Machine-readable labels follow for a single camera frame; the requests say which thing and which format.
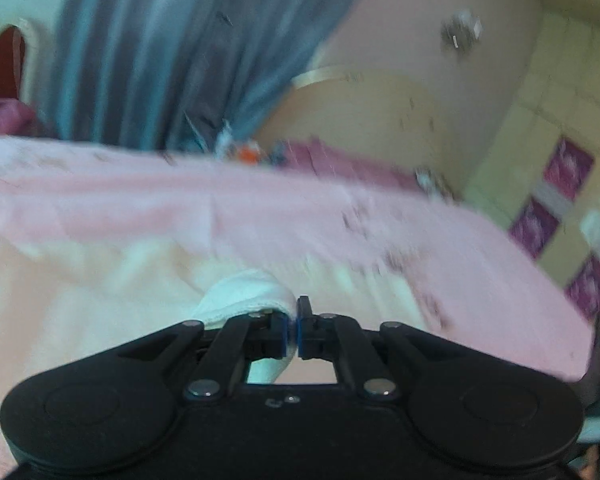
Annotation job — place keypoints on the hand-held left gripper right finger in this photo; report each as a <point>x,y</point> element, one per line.
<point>303,336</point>

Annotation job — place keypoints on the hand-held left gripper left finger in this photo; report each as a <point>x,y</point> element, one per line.
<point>281,336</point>

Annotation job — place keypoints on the white knit sweater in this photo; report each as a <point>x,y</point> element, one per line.
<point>130,285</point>

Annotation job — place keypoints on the pink floral bedsheet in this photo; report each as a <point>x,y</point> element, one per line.
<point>260,200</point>

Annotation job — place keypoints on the pink folded blanket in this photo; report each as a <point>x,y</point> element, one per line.
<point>330,157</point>

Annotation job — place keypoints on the small orange item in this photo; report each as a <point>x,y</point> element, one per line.
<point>250,153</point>

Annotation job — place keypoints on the round beige headboard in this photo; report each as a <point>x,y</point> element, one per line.
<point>395,110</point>

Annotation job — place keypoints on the grey-blue curtain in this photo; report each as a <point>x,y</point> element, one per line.
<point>180,45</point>

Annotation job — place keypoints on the crystal headboard ornament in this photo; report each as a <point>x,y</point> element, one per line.
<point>460,31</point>

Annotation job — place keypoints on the red heart-shaped headboard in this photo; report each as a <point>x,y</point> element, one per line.
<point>2,55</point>

